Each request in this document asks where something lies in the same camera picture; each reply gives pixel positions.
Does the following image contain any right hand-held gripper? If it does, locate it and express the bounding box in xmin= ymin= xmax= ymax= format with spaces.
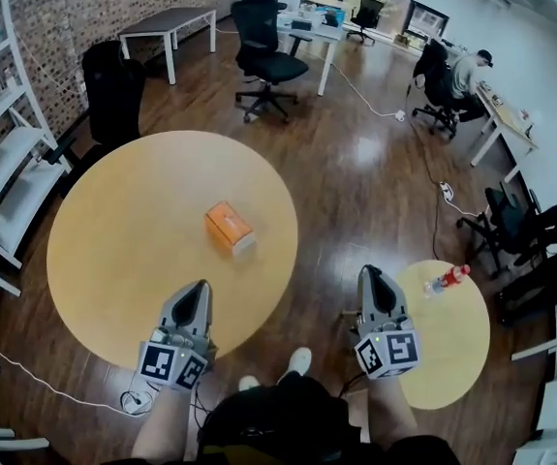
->
xmin=354 ymin=264 xmax=422 ymax=381

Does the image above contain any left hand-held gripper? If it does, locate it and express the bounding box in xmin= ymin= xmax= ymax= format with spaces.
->
xmin=137 ymin=279 xmax=219 ymax=391

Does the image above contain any red label plastic bottle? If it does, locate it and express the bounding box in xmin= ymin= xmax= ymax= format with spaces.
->
xmin=422 ymin=263 xmax=472 ymax=300

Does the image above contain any orange tissue box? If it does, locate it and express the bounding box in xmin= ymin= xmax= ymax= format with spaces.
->
xmin=203 ymin=201 xmax=259 ymax=260

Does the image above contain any person's right forearm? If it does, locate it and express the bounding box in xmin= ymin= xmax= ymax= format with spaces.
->
xmin=367 ymin=375 xmax=419 ymax=443

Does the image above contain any person's left forearm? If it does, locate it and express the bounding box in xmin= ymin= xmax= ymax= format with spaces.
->
xmin=131 ymin=384 xmax=197 ymax=460

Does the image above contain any small round wooden table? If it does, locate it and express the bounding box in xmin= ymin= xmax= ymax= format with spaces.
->
xmin=396 ymin=259 xmax=491 ymax=410

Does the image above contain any large round wooden table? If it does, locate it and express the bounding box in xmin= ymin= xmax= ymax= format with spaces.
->
xmin=46 ymin=131 xmax=299 ymax=372

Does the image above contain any person's right white shoe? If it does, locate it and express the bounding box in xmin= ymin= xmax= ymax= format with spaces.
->
xmin=287 ymin=347 xmax=313 ymax=375

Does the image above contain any person's black clothing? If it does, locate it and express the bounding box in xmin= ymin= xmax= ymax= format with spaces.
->
xmin=195 ymin=370 xmax=463 ymax=465

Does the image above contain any black chest-mounted device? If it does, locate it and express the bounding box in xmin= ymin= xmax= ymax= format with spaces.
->
xmin=199 ymin=423 xmax=279 ymax=465

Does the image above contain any white shelving unit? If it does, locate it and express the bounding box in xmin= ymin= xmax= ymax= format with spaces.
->
xmin=0 ymin=0 xmax=74 ymax=297

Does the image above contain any white office desk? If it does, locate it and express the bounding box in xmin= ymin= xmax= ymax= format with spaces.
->
xmin=275 ymin=7 xmax=347 ymax=97

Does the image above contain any brown top white table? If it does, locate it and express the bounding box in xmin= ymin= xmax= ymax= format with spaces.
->
xmin=118 ymin=7 xmax=218 ymax=85

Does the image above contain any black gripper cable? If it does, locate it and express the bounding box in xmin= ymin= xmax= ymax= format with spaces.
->
xmin=338 ymin=370 xmax=369 ymax=399
xmin=190 ymin=385 xmax=211 ymax=430

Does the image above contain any black coiled cable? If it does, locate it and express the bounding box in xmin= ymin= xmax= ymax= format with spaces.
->
xmin=120 ymin=389 xmax=154 ymax=414

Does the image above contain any white power cable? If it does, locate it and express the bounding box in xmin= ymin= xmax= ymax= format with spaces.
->
xmin=449 ymin=196 xmax=482 ymax=218
xmin=330 ymin=60 xmax=398 ymax=118

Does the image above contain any long black floor cable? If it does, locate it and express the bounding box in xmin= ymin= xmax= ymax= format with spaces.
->
xmin=406 ymin=82 xmax=449 ymax=261

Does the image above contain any thin white floor cable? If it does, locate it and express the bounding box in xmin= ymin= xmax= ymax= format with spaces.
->
xmin=0 ymin=329 xmax=153 ymax=419

